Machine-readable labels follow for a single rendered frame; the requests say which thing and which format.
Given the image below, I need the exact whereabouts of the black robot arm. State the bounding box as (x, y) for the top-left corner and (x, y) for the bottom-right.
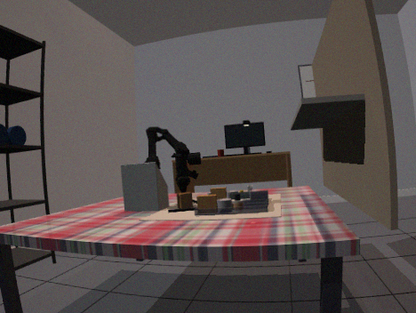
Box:
(144, 127), (201, 179)

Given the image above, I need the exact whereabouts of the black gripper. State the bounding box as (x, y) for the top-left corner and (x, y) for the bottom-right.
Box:
(175, 165), (190, 193)

